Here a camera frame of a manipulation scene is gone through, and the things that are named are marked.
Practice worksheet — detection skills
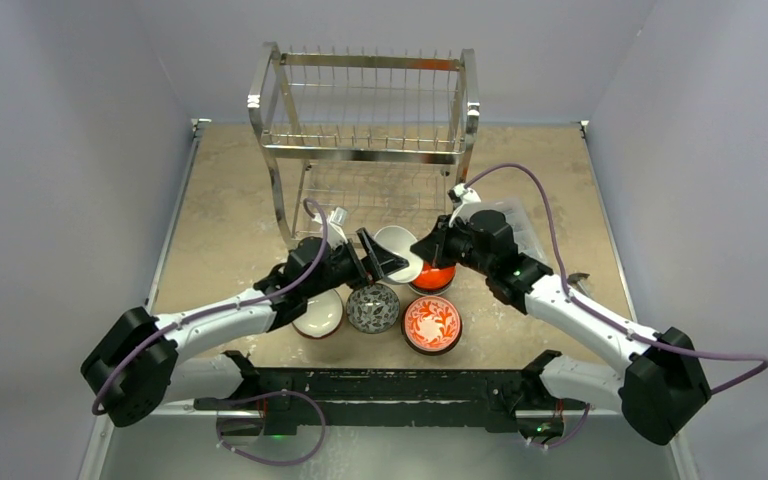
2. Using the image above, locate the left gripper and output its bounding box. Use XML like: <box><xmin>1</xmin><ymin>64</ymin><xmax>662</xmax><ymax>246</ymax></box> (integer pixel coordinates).
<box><xmin>304</xmin><ymin>230</ymin><xmax>406</xmax><ymax>300</ymax></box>

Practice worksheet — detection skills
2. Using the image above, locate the grey leaf pattern bowl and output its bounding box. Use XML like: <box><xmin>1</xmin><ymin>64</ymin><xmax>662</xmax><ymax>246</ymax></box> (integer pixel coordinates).
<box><xmin>346</xmin><ymin>284</ymin><xmax>400</xmax><ymax>334</ymax></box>

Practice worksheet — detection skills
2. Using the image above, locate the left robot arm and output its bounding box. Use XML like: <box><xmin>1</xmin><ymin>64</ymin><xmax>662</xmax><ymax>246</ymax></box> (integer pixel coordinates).
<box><xmin>80</xmin><ymin>228</ymin><xmax>411</xmax><ymax>427</ymax></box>

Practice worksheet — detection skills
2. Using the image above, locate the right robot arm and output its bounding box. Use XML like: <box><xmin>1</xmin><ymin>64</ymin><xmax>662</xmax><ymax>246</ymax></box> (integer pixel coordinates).
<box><xmin>410</xmin><ymin>210</ymin><xmax>712</xmax><ymax>445</ymax></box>

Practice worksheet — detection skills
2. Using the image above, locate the steel two-tier dish rack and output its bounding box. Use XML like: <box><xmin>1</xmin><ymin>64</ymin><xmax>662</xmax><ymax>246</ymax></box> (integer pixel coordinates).
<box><xmin>247</xmin><ymin>42</ymin><xmax>480</xmax><ymax>246</ymax></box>

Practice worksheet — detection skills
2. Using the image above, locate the white red-rimmed bowl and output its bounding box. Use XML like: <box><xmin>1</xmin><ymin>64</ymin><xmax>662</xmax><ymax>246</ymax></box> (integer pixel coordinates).
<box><xmin>292</xmin><ymin>289</ymin><xmax>345</xmax><ymax>340</ymax></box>

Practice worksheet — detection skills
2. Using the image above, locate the red floral pattern bowl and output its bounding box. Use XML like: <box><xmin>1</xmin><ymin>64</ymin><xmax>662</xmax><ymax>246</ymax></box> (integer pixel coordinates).
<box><xmin>401</xmin><ymin>296</ymin><xmax>463</xmax><ymax>356</ymax></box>

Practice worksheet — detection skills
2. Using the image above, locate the clear plastic screw box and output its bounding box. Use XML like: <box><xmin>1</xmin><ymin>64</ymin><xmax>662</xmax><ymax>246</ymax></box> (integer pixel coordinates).
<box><xmin>490</xmin><ymin>197</ymin><xmax>548</xmax><ymax>264</ymax></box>

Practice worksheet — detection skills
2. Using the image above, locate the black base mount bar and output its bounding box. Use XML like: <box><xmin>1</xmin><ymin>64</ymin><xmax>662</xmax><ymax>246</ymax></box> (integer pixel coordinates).
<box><xmin>194</xmin><ymin>368</ymin><xmax>584</xmax><ymax>436</ymax></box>

